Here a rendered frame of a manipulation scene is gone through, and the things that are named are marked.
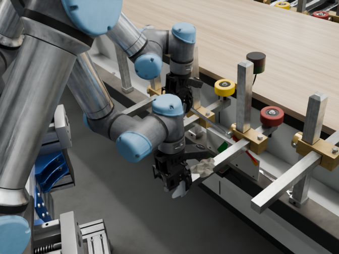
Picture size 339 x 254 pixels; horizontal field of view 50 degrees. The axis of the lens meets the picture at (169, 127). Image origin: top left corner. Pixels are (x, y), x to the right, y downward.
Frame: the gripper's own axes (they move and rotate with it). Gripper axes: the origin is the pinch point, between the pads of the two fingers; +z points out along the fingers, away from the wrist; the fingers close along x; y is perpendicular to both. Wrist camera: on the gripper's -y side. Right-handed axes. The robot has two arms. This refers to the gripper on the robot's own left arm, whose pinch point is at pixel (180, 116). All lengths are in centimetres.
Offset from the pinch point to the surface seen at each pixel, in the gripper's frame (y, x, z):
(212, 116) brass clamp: -12.5, 5.4, 3.1
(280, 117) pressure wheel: -18.3, 29.1, -7.1
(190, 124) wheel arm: -4.7, 1.2, 5.2
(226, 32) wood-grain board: -64, -30, -5
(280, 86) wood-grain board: -36.0, 18.1, -7.1
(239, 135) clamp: -7.0, 21.3, -0.6
